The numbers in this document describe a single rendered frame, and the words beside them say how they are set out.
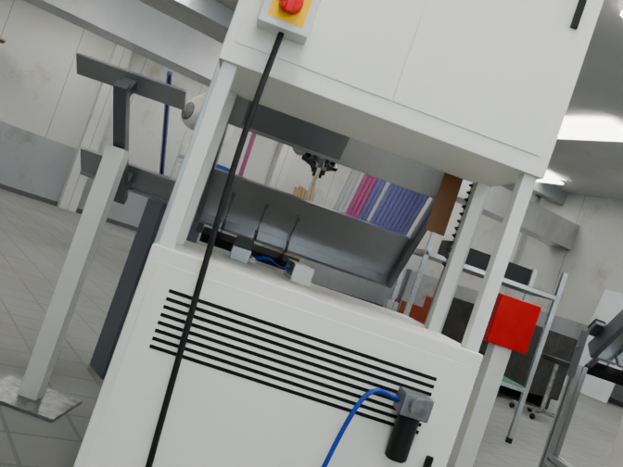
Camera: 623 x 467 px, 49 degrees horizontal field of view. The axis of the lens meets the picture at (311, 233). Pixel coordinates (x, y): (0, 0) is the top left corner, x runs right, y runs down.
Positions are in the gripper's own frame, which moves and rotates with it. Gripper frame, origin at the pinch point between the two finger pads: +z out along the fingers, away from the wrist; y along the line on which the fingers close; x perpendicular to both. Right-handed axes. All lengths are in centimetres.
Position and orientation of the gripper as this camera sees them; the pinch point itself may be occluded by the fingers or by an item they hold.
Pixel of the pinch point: (318, 170)
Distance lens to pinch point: 210.4
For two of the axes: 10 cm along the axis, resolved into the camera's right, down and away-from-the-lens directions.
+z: -0.9, 5.3, -8.4
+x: -3.4, 7.8, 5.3
